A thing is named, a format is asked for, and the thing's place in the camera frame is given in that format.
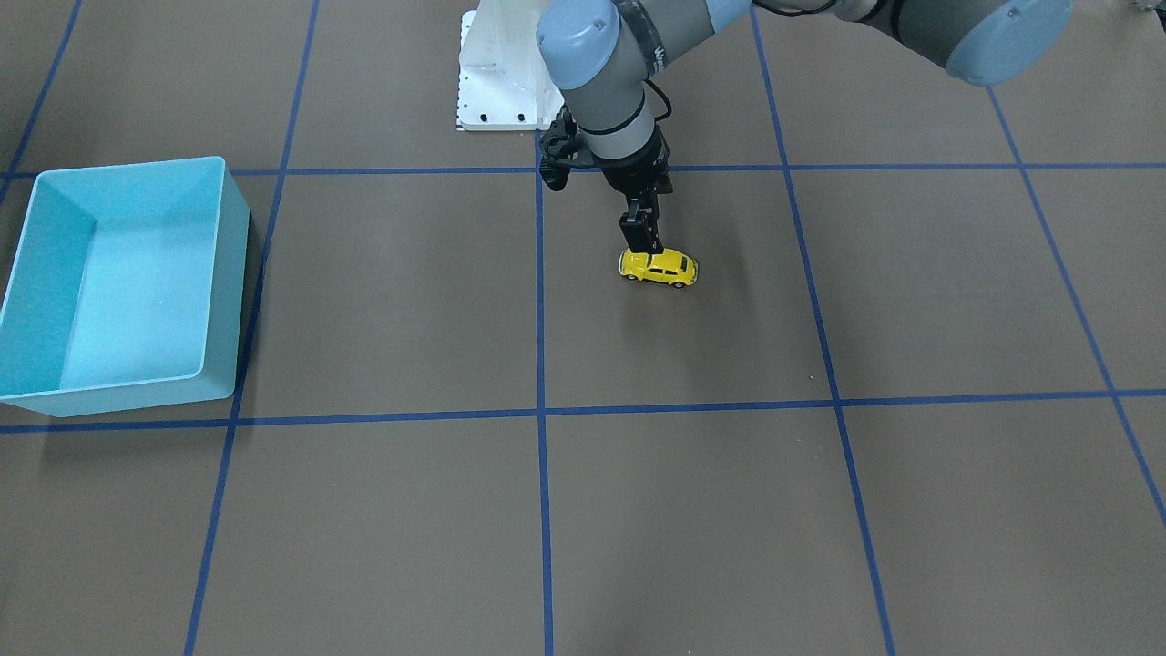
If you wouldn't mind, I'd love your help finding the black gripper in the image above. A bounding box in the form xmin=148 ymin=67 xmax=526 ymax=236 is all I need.
xmin=600 ymin=128 xmax=673 ymax=256

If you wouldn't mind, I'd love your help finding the yellow beetle toy car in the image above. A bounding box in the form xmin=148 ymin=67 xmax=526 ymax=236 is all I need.
xmin=618 ymin=249 xmax=700 ymax=288

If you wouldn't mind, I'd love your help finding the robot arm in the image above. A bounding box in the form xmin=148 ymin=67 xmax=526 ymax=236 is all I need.
xmin=536 ymin=1 xmax=1074 ymax=254

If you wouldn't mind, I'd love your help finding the brown paper table mat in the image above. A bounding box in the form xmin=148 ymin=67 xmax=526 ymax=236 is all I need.
xmin=3 ymin=1 xmax=1163 ymax=655

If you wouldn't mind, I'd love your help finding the light blue plastic bin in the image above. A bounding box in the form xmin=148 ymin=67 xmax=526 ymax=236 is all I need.
xmin=1 ymin=155 xmax=251 ymax=416

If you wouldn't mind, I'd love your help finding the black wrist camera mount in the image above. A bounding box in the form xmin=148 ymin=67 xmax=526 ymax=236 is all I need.
xmin=538 ymin=104 xmax=586 ymax=192

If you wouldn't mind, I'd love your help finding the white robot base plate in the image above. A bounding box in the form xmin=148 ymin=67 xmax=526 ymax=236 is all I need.
xmin=455 ymin=1 xmax=563 ymax=131

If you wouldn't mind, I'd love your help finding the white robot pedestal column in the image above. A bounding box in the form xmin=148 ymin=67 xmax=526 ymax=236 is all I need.
xmin=458 ymin=1 xmax=555 ymax=93

